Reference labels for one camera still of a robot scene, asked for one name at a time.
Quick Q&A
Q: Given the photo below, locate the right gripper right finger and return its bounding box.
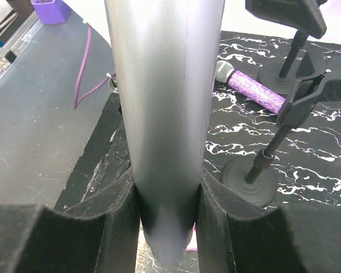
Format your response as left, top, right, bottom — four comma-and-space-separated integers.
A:
196, 169, 341, 272

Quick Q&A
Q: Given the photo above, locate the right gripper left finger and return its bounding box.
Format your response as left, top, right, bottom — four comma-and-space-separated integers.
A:
0, 171, 140, 272

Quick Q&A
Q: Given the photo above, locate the black round-base clip stand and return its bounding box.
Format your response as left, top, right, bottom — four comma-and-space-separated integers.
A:
221, 54, 341, 207

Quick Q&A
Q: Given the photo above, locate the purple glitter microphone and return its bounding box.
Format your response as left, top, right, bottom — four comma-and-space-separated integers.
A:
215, 60, 285, 114

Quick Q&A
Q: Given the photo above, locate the silver grey microphone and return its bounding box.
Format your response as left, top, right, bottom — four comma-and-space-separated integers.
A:
105, 0, 224, 264

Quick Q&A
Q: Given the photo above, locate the black left-edge clip stand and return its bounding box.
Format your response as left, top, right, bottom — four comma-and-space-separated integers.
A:
245, 1, 327, 97

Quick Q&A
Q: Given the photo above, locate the pink microphone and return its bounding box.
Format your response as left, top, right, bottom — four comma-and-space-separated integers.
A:
186, 225, 197, 251

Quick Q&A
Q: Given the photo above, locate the purple metronome background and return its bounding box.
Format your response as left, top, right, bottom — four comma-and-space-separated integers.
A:
31, 0, 72, 24

